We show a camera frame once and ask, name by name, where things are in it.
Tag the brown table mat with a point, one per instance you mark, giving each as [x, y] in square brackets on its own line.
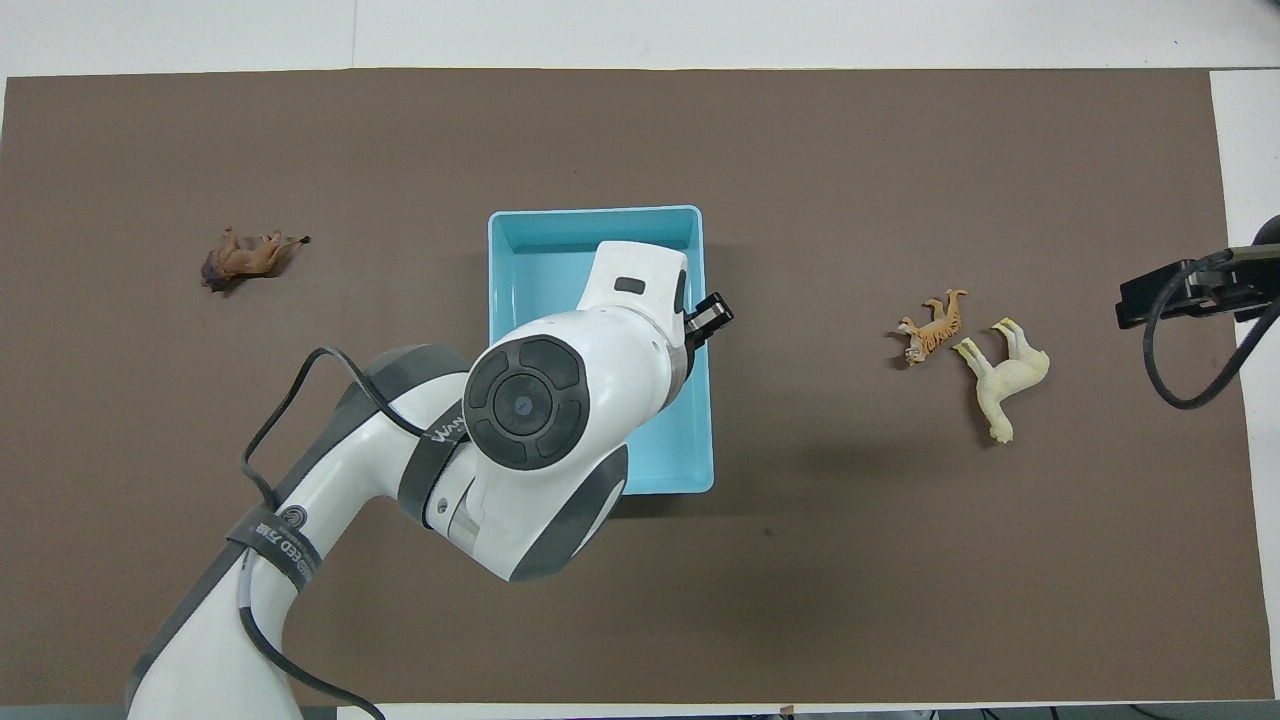
[900, 600]

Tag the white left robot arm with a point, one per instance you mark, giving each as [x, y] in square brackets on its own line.
[560, 400]

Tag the cream llama toy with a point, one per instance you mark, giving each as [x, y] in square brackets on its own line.
[1005, 380]

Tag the light blue storage box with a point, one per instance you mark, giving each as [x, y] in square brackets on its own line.
[530, 280]

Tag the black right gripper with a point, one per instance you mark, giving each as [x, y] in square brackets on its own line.
[1235, 285]

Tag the brown lion toy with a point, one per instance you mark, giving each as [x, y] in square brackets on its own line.
[245, 260]

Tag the orange striped tiger toy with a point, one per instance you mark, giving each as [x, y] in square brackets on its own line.
[938, 335]

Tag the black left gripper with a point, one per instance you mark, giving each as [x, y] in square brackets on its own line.
[710, 318]

